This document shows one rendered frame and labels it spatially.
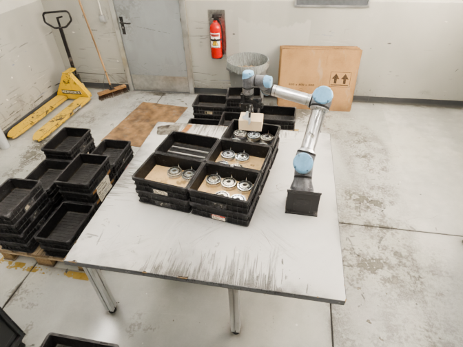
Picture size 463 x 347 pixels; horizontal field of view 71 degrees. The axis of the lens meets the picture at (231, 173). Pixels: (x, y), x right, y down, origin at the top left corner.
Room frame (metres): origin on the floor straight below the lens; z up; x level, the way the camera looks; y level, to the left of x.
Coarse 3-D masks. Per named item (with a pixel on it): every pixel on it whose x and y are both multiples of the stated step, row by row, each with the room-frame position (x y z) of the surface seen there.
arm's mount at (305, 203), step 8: (288, 192) 1.48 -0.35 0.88; (296, 192) 1.47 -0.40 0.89; (304, 192) 1.46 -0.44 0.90; (312, 192) 1.45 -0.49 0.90; (288, 200) 1.48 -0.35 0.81; (296, 200) 1.47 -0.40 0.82; (304, 200) 1.46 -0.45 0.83; (312, 200) 1.45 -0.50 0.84; (288, 208) 1.49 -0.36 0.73; (296, 208) 1.47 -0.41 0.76; (304, 208) 1.45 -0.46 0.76; (312, 208) 1.45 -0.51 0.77
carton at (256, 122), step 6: (240, 114) 2.06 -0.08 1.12; (252, 114) 2.05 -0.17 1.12; (258, 114) 2.05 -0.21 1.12; (240, 120) 1.97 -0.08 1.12; (246, 120) 1.97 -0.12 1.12; (252, 120) 1.97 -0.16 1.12; (258, 120) 1.96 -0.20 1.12; (240, 126) 1.97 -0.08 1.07; (246, 126) 1.97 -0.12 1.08; (252, 126) 1.96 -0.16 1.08; (258, 126) 1.95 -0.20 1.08
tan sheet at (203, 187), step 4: (204, 180) 1.69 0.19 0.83; (204, 184) 1.65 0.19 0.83; (220, 184) 1.64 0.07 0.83; (200, 188) 1.61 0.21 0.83; (204, 188) 1.61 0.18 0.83; (208, 188) 1.61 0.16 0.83; (212, 188) 1.61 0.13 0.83; (216, 188) 1.61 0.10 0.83; (220, 188) 1.60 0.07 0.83; (236, 188) 1.60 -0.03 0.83; (208, 192) 1.57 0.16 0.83; (212, 192) 1.57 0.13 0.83; (228, 192) 1.56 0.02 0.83; (232, 192) 1.56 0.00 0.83; (236, 192) 1.56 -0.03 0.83; (248, 196) 1.51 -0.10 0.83
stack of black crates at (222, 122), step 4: (224, 112) 3.25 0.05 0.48; (228, 112) 3.25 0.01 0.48; (232, 112) 3.25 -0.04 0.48; (236, 112) 3.24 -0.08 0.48; (224, 116) 3.24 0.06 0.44; (228, 116) 3.25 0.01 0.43; (232, 116) 3.24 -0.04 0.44; (236, 116) 3.23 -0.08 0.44; (220, 120) 3.07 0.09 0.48; (224, 120) 3.23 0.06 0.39; (228, 120) 3.25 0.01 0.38; (220, 124) 3.06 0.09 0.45; (224, 124) 3.17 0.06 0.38; (228, 124) 3.17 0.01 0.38
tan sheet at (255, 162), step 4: (220, 156) 1.96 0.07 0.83; (252, 156) 1.94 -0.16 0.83; (216, 160) 1.91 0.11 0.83; (224, 160) 1.90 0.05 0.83; (232, 160) 1.90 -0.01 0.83; (252, 160) 1.89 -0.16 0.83; (256, 160) 1.89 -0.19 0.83; (260, 160) 1.89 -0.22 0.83; (232, 164) 1.86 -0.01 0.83; (240, 164) 1.85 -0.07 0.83; (244, 164) 1.85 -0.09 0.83; (248, 164) 1.85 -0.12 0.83; (252, 164) 1.85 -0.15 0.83; (256, 164) 1.85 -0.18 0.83; (260, 164) 1.85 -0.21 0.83; (252, 168) 1.80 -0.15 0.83; (256, 168) 1.80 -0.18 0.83; (260, 168) 1.80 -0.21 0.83
